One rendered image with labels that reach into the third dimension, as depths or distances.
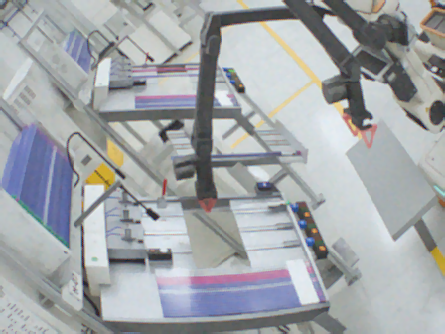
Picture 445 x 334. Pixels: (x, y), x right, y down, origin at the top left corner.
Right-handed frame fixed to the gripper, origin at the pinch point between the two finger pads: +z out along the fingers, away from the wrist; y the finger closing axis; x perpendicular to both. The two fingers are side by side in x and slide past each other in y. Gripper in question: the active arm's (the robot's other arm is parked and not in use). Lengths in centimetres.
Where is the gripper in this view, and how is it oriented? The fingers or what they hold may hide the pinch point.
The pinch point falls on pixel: (208, 209)
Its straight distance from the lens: 212.7
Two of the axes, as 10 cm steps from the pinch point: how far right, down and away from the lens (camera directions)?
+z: 0.6, 8.6, 5.1
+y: 1.8, 5.0, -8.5
